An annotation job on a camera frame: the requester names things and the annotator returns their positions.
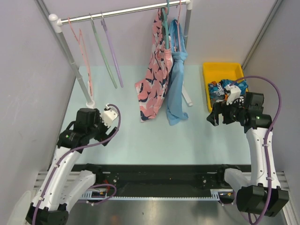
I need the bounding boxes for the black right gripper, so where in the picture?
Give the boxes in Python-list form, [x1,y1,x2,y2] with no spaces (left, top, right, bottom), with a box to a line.
[207,97,248,126]

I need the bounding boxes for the purple plastic hanger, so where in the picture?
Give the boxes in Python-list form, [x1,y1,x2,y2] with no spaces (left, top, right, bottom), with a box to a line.
[101,17,124,88]

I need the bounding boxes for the blue leaf print shorts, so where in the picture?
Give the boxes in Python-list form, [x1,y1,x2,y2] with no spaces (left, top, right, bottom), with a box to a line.
[220,79,248,95]

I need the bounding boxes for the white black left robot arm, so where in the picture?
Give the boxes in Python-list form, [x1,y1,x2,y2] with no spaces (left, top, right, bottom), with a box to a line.
[25,104,121,225]

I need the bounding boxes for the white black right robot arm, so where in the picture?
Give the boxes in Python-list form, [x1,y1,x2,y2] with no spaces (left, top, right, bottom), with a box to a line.
[207,92,289,217]

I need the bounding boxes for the light blue shorts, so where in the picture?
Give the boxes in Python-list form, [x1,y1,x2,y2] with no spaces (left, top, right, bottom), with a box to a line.
[166,19,188,126]

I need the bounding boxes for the pink patterned shorts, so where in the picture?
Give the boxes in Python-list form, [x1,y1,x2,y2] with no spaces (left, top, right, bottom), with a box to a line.
[135,9,173,122]

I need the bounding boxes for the green plastic hanger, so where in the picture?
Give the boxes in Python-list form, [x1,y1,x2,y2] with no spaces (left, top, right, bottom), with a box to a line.
[91,17,117,88]

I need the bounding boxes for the teal plastic hanger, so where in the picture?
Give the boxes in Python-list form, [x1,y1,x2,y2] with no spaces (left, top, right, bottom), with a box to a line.
[161,0,170,50]

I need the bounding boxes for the pink hanger with blue shorts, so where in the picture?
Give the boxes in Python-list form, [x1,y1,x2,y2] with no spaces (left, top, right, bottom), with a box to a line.
[176,0,181,52]

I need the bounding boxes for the yellow plastic bin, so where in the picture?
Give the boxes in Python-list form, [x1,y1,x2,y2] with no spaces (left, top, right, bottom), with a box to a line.
[202,62,244,112]

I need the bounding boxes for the metal clothes rack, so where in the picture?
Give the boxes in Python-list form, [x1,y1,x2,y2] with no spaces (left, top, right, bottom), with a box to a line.
[48,0,192,108]

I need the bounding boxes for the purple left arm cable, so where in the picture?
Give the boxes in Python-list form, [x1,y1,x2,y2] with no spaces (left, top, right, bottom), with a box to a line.
[30,104,121,225]

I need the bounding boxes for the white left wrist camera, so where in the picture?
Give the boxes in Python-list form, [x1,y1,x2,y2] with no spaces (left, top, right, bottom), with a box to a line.
[100,104,119,127]

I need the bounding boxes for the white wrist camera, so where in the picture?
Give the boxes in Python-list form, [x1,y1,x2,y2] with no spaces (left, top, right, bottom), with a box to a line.
[100,104,119,127]
[225,85,241,105]

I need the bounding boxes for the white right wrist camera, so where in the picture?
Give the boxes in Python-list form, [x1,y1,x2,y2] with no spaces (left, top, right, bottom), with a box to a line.
[225,85,241,105]

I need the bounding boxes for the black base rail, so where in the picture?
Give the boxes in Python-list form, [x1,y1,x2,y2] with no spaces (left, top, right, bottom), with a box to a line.
[72,164,251,198]

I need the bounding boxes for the pink wire hanger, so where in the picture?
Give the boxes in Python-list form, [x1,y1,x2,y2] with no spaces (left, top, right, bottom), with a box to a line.
[67,18,93,98]

